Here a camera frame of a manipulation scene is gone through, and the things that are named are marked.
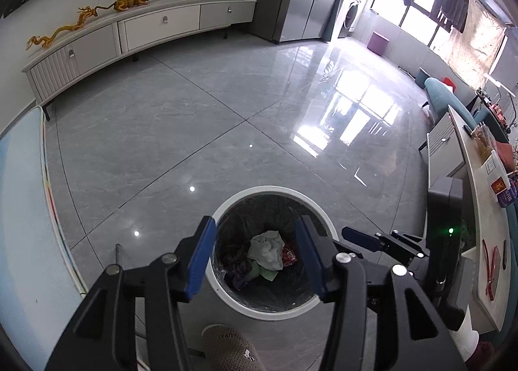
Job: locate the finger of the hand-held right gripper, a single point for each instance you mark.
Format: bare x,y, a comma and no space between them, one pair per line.
361,239

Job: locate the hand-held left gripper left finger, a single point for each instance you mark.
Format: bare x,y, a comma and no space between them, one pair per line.
199,259

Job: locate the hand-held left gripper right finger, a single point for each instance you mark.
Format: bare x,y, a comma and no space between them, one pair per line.
310,263

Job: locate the white round trash can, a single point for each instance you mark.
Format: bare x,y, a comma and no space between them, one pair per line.
269,298

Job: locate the red snack wrapper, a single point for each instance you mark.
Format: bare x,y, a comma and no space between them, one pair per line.
289,255

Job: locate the green paper scrap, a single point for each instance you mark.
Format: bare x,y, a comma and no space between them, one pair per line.
269,274

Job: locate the purple crumpled wrapper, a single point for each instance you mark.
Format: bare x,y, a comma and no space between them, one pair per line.
240,272

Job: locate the crumpled white tissue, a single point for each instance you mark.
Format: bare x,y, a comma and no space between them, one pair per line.
265,251

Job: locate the white coffee table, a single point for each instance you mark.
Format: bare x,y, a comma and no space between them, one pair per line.
477,201

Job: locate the red scissors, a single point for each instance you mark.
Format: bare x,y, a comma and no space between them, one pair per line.
490,270

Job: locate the purple packet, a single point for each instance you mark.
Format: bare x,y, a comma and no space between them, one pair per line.
510,193

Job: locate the white and red box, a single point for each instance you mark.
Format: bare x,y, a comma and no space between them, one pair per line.
497,176

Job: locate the grey slipper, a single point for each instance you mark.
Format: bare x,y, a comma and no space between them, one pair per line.
230,348

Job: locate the white paper towel roll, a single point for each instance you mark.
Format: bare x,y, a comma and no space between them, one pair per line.
465,334

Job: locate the pink pouch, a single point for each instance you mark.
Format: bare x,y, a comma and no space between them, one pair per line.
505,155

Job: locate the clear snack bag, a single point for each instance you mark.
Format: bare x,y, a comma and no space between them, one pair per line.
483,140

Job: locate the teal sofa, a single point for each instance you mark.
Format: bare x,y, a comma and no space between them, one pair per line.
443,102

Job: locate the landscape print folding table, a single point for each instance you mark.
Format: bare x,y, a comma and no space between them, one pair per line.
28,233

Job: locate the purple stool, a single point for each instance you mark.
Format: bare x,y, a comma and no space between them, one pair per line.
378,43

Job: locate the printed hanging blanket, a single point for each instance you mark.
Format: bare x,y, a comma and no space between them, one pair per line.
473,43

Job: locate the white washing machine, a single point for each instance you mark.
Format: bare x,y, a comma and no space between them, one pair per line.
356,11

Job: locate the dark hanging clothes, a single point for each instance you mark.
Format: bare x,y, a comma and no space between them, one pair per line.
453,4

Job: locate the white tv cabinet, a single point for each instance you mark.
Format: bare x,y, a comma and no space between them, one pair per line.
101,41

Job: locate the golden tiger figurine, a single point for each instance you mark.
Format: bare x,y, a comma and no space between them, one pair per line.
131,2

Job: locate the golden dragon figurine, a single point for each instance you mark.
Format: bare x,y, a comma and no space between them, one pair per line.
66,27

